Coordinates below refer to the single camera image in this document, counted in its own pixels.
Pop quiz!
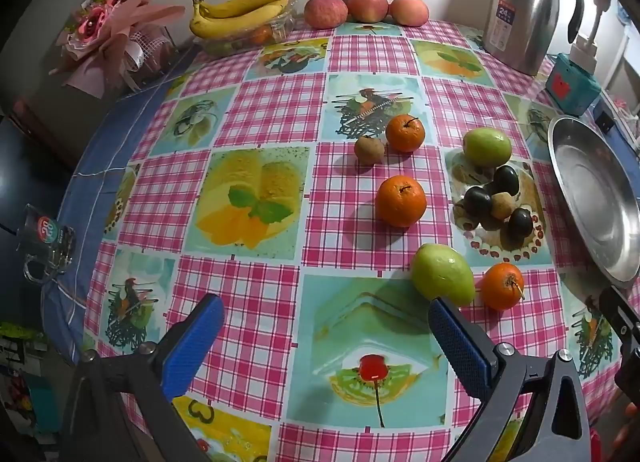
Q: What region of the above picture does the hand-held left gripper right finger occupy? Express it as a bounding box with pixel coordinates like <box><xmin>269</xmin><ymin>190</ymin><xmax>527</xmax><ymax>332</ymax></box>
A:
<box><xmin>428</xmin><ymin>297</ymin><xmax>596</xmax><ymax>462</ymax></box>

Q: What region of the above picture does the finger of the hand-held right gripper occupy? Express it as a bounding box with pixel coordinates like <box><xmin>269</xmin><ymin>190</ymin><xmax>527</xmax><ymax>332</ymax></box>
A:
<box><xmin>597</xmin><ymin>286</ymin><xmax>640</xmax><ymax>395</ymax></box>

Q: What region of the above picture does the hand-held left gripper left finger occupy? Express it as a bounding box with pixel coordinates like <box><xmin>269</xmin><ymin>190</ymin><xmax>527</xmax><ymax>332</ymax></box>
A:
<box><xmin>60</xmin><ymin>293</ymin><xmax>226</xmax><ymax>462</ymax></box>

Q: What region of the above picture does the orange mandarin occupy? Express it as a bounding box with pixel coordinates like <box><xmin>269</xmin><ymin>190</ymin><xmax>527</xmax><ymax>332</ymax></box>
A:
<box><xmin>375</xmin><ymin>175</ymin><xmax>428</xmax><ymax>229</ymax></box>
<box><xmin>385</xmin><ymin>114</ymin><xmax>426</xmax><ymax>153</ymax></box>
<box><xmin>480</xmin><ymin>263</ymin><xmax>526</xmax><ymax>311</ymax></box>

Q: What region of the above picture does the green mango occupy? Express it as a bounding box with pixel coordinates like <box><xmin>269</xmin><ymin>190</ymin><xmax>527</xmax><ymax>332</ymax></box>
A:
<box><xmin>410</xmin><ymin>243</ymin><xmax>476</xmax><ymax>307</ymax></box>

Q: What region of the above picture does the black plum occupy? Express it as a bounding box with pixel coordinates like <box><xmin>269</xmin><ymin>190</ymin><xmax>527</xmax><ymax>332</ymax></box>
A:
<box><xmin>507</xmin><ymin>208</ymin><xmax>535</xmax><ymax>240</ymax></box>
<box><xmin>492</xmin><ymin>165</ymin><xmax>521</xmax><ymax>197</ymax></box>
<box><xmin>463</xmin><ymin>187</ymin><xmax>493</xmax><ymax>217</ymax></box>

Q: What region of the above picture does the brown kiwi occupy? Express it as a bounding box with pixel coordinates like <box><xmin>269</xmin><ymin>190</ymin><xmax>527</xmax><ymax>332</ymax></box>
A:
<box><xmin>490</xmin><ymin>193</ymin><xmax>515</xmax><ymax>221</ymax></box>
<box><xmin>354</xmin><ymin>137</ymin><xmax>386</xmax><ymax>166</ymax></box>

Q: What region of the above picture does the stainless steel basin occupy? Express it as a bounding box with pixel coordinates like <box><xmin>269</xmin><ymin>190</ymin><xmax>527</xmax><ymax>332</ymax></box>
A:
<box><xmin>547</xmin><ymin>115</ymin><xmax>640</xmax><ymax>289</ymax></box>

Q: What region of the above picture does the green apple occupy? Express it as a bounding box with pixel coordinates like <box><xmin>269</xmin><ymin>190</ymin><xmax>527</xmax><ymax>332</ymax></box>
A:
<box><xmin>462</xmin><ymin>128</ymin><xmax>513</xmax><ymax>169</ymax></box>

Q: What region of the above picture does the glass mug with label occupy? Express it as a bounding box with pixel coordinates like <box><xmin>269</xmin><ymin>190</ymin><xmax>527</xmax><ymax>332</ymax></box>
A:
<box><xmin>15</xmin><ymin>204</ymin><xmax>76</xmax><ymax>285</ymax></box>

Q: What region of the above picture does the black power adapter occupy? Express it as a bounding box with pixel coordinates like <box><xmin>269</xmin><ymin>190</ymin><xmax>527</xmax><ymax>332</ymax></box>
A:
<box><xmin>594</xmin><ymin>109</ymin><xmax>618</xmax><ymax>135</ymax></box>

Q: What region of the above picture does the blue cloth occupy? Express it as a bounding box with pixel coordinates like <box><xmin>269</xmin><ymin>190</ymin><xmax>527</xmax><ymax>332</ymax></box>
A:
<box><xmin>40</xmin><ymin>44</ymin><xmax>211</xmax><ymax>373</ymax></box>

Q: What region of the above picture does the teal box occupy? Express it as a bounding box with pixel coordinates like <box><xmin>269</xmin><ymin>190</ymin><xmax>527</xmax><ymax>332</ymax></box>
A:
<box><xmin>545</xmin><ymin>52</ymin><xmax>602</xmax><ymax>117</ymax></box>

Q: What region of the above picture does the white plastic rack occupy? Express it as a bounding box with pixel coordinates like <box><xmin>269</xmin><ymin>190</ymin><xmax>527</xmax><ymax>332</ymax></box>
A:
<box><xmin>607</xmin><ymin>0</ymin><xmax>640</xmax><ymax>92</ymax></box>

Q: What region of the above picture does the clear plastic container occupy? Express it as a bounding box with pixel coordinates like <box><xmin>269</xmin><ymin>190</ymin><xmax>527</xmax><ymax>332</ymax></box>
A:
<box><xmin>197</xmin><ymin>4</ymin><xmax>298</xmax><ymax>57</ymax></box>

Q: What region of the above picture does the stainless steel thermos jug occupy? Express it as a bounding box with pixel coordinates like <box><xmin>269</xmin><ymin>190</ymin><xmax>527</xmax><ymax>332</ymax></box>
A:
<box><xmin>481</xmin><ymin>0</ymin><xmax>586</xmax><ymax>77</ymax></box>

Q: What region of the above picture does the pink flower bouquet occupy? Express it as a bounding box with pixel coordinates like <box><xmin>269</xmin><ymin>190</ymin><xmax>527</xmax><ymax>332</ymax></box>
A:
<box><xmin>50</xmin><ymin>0</ymin><xmax>186</xmax><ymax>97</ymax></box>

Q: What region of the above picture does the yellow banana bunch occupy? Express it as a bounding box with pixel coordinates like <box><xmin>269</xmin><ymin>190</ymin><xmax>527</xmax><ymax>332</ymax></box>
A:
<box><xmin>189</xmin><ymin>0</ymin><xmax>307</xmax><ymax>40</ymax></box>

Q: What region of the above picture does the red apple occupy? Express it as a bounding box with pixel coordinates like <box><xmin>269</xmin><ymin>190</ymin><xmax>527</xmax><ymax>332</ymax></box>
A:
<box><xmin>346</xmin><ymin>0</ymin><xmax>390</xmax><ymax>23</ymax></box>
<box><xmin>304</xmin><ymin>0</ymin><xmax>349</xmax><ymax>30</ymax></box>
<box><xmin>389</xmin><ymin>0</ymin><xmax>431</xmax><ymax>27</ymax></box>

